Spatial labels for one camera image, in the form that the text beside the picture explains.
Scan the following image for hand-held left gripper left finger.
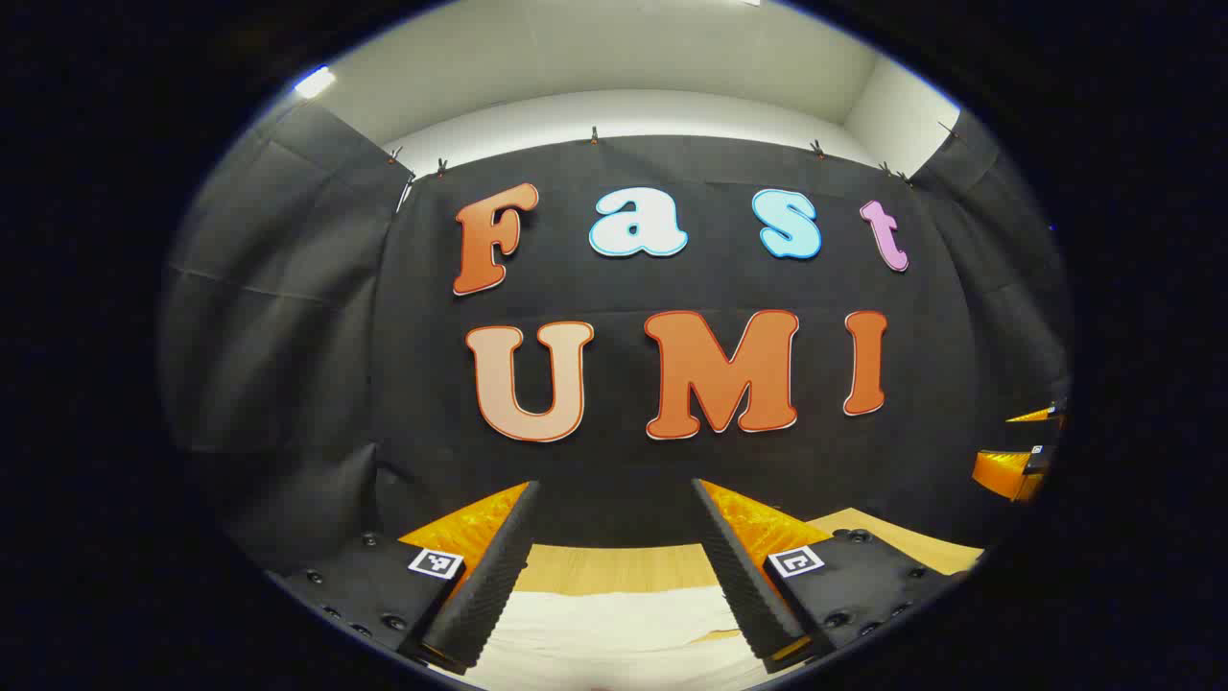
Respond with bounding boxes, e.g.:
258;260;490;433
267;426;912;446
265;480;542;676

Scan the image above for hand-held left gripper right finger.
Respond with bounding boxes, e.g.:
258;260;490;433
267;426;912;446
689;477;976;674

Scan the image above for white jeans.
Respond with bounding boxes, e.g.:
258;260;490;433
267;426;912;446
460;585;768;691

